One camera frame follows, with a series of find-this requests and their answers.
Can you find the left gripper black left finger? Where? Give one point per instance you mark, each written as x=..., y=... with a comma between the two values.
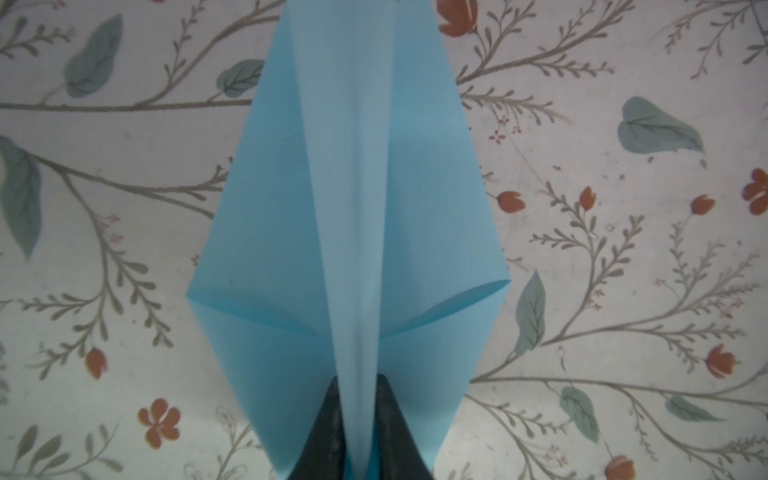
x=324, y=453

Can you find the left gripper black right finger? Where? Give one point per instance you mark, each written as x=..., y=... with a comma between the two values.
x=396, y=454

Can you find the light blue square paper sheet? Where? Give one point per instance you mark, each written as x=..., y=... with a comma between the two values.
x=354, y=236

